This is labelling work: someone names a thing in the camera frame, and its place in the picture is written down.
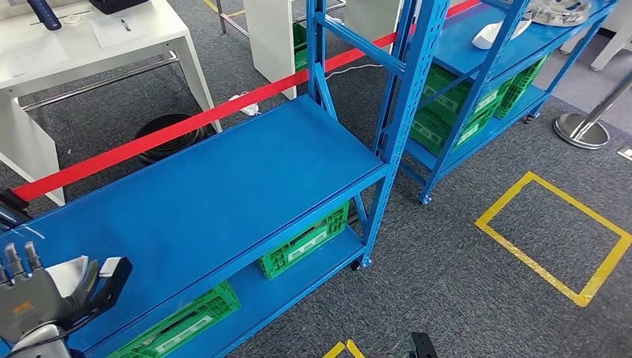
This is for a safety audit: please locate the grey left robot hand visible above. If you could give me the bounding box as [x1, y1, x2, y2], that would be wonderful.
[0, 241, 100, 343]

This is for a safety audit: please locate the white plastic shell part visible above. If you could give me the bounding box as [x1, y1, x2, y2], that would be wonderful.
[470, 19, 533, 51]
[43, 255, 92, 299]

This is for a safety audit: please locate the wide blue metal shelf rack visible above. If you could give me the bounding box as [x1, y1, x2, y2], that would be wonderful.
[0, 0, 451, 358]

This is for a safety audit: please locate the blue shelf rack with crates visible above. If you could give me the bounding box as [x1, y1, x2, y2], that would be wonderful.
[399, 0, 619, 206]

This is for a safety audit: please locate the silver metal part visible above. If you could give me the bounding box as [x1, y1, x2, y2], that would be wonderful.
[524, 0, 593, 28]

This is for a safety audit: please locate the red barrier belt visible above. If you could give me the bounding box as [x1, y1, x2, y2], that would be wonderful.
[10, 0, 481, 204]

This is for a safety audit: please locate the black round ribbed seat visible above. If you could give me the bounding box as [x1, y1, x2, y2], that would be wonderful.
[134, 113, 219, 168]

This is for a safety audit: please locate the white paper sheet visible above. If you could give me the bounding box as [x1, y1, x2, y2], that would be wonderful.
[0, 34, 69, 78]
[89, 14, 151, 49]

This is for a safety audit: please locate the white power strip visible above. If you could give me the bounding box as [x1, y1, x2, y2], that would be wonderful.
[227, 92, 262, 119]

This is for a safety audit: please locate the white desk with papers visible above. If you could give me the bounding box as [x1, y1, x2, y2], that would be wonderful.
[0, 0, 224, 209]

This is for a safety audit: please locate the black desktop device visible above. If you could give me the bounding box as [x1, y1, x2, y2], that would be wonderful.
[89, 0, 150, 15]

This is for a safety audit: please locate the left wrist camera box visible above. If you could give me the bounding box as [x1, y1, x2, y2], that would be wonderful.
[74, 256, 133, 317]

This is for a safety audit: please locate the black barrier belt post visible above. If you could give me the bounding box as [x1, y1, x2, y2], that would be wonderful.
[0, 189, 33, 233]

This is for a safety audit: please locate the dark blue handle tool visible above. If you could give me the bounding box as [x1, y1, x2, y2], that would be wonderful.
[27, 0, 63, 31]

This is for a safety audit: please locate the dark right wrist camera bracket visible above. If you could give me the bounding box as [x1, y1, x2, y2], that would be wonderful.
[408, 332, 440, 358]

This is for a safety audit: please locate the white floor cable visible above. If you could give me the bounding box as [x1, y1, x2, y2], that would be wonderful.
[324, 63, 385, 81]

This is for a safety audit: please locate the chrome stanchion post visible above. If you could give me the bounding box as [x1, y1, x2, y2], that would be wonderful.
[552, 67, 632, 151]

